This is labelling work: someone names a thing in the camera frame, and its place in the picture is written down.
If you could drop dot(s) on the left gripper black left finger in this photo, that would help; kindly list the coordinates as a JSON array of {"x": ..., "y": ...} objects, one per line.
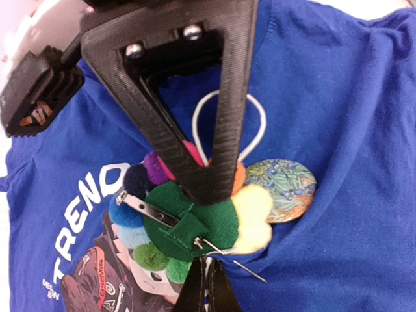
[{"x": 192, "y": 295}]

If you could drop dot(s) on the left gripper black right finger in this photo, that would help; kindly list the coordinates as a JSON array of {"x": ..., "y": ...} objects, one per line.
[{"x": 220, "y": 294}]

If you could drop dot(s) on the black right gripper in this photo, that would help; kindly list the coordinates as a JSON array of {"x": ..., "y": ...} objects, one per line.
[{"x": 156, "y": 57}]

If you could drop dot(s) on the silver round brooch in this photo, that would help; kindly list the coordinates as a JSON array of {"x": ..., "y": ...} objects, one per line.
[{"x": 290, "y": 184}]

